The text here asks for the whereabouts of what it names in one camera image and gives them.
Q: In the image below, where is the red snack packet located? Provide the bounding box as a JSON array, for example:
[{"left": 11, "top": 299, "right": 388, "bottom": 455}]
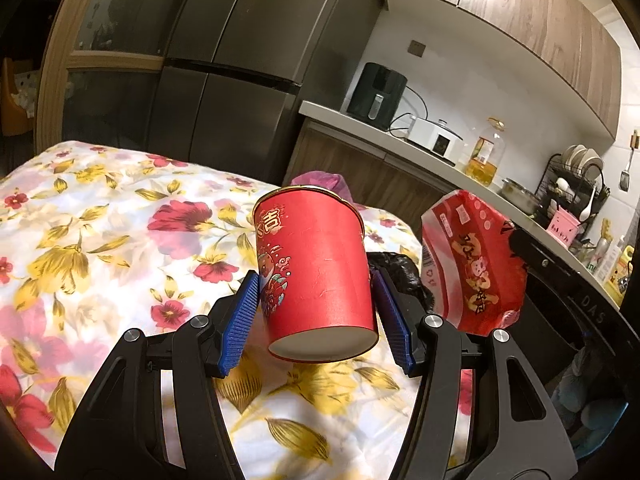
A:
[{"left": 421, "top": 190, "right": 527, "bottom": 336}]

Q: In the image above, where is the red paper cup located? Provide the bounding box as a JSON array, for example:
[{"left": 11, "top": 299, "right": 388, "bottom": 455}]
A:
[{"left": 253, "top": 185, "right": 378, "bottom": 363}]

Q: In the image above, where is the blue plastic glove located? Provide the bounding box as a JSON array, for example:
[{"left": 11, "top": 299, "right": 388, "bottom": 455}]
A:
[{"left": 551, "top": 346, "right": 628, "bottom": 460}]

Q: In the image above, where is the yellow bottle by sink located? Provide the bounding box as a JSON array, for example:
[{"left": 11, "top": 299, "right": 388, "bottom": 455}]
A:
[{"left": 604, "top": 245, "right": 634, "bottom": 307}]

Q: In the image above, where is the pink utensil box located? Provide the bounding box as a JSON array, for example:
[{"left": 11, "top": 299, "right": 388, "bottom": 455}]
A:
[{"left": 547, "top": 207, "right": 580, "bottom": 248}]

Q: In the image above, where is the white ladle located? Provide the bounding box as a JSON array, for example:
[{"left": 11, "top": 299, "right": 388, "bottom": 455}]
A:
[{"left": 578, "top": 188, "right": 597, "bottom": 223}]

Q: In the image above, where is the black dish rack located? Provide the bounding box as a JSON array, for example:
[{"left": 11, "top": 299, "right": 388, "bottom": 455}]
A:
[{"left": 534, "top": 144, "right": 611, "bottom": 234}]

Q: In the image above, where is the steel bowl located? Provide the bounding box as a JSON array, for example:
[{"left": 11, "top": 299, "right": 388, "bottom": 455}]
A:
[{"left": 499, "top": 179, "right": 540, "bottom": 216}]

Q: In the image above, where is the hanging spatula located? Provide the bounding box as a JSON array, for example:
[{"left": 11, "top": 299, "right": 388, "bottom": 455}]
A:
[{"left": 618, "top": 129, "right": 640, "bottom": 192}]

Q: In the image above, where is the cooking oil bottle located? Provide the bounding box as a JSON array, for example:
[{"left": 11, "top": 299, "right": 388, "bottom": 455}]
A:
[{"left": 464, "top": 117, "right": 506, "bottom": 186}]

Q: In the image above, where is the floral tablecloth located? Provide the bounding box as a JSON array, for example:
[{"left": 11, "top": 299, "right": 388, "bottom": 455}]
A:
[{"left": 1, "top": 141, "right": 419, "bottom": 479}]

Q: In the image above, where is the white rice cooker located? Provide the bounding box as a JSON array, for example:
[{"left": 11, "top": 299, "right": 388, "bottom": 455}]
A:
[{"left": 407, "top": 117, "right": 464, "bottom": 166}]

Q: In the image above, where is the wooden lower cabinet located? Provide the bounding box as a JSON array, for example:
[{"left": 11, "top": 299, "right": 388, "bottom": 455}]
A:
[{"left": 283, "top": 119, "right": 457, "bottom": 236}]

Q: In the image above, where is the wooden cabinet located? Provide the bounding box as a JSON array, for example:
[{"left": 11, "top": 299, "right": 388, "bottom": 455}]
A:
[
  {"left": 283, "top": 119, "right": 457, "bottom": 236},
  {"left": 386, "top": 0, "right": 622, "bottom": 139}
]

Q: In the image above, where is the pink plastic bag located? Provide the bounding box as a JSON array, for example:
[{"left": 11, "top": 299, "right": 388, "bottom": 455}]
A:
[{"left": 291, "top": 170, "right": 354, "bottom": 203}]

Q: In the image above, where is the black air fryer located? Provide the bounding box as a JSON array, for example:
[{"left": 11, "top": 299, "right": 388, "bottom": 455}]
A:
[{"left": 346, "top": 62, "right": 408, "bottom": 130}]

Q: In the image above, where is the wooden upper cabinet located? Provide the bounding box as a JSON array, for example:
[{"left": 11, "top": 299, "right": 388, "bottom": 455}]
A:
[{"left": 386, "top": 0, "right": 622, "bottom": 139}]

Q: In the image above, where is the orange chair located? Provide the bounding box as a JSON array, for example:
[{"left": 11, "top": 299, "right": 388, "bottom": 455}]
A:
[{"left": 1, "top": 58, "right": 34, "bottom": 138}]

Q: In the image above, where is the wooden glass door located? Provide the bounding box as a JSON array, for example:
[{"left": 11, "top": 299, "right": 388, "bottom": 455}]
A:
[{"left": 34, "top": 0, "right": 186, "bottom": 152}]

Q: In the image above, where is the grey refrigerator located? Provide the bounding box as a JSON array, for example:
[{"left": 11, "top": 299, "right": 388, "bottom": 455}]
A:
[{"left": 148, "top": 0, "right": 383, "bottom": 184}]

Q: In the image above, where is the wall socket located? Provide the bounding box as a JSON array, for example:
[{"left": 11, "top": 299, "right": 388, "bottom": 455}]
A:
[{"left": 407, "top": 40, "right": 426, "bottom": 58}]

